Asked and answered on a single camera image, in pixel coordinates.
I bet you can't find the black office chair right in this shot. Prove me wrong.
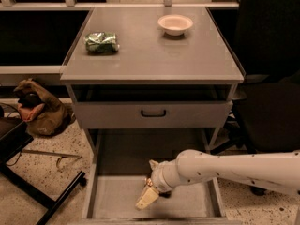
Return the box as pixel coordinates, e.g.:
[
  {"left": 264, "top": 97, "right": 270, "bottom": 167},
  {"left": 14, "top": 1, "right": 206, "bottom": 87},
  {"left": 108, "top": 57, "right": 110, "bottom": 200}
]
[{"left": 209, "top": 0, "right": 300, "bottom": 197}]

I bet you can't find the black drawer handle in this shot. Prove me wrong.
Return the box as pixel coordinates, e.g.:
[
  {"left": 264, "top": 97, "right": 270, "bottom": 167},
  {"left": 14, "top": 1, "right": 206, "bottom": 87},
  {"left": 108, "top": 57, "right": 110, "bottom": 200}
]
[{"left": 140, "top": 110, "right": 167, "bottom": 118}]

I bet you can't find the black chair left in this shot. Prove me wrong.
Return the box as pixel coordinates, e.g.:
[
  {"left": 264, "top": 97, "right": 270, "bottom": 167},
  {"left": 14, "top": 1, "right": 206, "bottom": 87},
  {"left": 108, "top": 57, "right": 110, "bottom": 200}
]
[{"left": 0, "top": 116, "right": 86, "bottom": 225}]

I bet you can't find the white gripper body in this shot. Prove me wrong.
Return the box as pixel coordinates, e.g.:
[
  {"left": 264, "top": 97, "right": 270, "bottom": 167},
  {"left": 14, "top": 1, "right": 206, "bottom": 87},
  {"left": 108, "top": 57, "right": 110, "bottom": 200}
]
[{"left": 151, "top": 160, "right": 179, "bottom": 193}]

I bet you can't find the crushed green soda can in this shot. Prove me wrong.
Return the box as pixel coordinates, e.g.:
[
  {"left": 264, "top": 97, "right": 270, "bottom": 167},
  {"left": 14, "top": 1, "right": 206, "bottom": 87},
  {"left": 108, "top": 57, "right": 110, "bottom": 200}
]
[{"left": 83, "top": 32, "right": 119, "bottom": 53}]

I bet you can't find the grey drawer cabinet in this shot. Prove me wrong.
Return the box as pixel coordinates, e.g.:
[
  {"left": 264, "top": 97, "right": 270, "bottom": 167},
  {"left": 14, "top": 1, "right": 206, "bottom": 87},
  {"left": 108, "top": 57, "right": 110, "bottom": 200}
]
[{"left": 61, "top": 7, "right": 244, "bottom": 145}]

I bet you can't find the grey top drawer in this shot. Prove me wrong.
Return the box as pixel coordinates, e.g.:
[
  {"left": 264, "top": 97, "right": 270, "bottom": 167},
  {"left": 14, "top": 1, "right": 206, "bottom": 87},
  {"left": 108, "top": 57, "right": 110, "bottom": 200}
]
[{"left": 74, "top": 101, "right": 233, "bottom": 128}]

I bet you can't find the white paper bowl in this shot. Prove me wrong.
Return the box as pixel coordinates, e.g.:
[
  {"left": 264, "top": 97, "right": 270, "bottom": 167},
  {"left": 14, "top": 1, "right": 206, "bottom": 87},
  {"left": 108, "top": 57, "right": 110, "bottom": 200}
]
[{"left": 157, "top": 15, "right": 193, "bottom": 36}]

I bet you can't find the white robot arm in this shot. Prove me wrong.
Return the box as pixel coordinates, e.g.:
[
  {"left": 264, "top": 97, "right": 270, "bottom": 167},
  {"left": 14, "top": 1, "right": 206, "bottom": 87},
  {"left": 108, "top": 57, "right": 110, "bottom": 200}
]
[{"left": 136, "top": 149, "right": 300, "bottom": 210}]

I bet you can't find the brown backpack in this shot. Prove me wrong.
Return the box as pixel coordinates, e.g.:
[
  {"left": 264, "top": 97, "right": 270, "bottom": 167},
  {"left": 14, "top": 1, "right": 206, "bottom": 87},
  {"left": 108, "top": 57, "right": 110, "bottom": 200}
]
[{"left": 13, "top": 79, "right": 71, "bottom": 136}]

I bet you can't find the open grey middle drawer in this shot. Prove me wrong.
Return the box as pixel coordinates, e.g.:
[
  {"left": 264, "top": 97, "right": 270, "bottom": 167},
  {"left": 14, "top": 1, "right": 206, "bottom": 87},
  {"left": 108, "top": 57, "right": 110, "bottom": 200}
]
[{"left": 73, "top": 128, "right": 242, "bottom": 225}]

